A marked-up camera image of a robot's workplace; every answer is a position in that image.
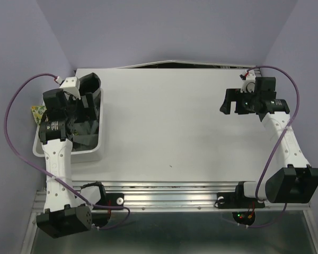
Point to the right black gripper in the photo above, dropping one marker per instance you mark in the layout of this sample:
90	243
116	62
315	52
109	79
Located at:
231	95

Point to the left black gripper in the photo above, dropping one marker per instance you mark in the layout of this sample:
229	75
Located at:
91	110

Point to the grey pleated skirt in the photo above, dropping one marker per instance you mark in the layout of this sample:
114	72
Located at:
85	136

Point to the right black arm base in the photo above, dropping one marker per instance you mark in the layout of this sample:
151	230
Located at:
245	207

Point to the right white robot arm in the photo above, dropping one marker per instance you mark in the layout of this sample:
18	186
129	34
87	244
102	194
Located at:
295	180

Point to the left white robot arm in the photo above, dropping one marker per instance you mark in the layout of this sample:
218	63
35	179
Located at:
64	213

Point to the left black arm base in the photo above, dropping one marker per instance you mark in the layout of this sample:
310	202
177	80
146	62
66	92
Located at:
96	194

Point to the yellow floral skirt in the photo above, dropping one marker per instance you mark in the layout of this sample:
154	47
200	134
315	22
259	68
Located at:
37	113

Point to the white plastic bin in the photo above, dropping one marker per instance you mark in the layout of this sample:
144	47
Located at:
52	128

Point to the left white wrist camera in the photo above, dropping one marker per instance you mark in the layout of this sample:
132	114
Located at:
71	85

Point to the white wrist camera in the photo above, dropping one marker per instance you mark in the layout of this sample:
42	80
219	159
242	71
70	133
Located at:
71	85
248	79

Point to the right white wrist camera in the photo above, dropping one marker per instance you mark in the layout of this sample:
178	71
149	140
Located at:
248	79

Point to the aluminium mounting rail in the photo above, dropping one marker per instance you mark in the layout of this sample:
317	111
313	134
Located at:
169	196

